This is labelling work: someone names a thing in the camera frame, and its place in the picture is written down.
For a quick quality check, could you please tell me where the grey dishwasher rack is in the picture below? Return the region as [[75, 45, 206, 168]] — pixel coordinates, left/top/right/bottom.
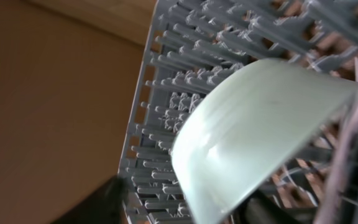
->
[[119, 0, 358, 223]]

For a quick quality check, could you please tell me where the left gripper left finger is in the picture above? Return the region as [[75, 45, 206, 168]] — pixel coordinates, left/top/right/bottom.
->
[[52, 175, 128, 224]]

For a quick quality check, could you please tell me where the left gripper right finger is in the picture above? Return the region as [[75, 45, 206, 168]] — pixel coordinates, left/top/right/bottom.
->
[[233, 190, 310, 224]]

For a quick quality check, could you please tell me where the green bowl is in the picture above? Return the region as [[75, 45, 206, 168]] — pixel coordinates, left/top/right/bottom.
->
[[171, 59, 358, 224]]

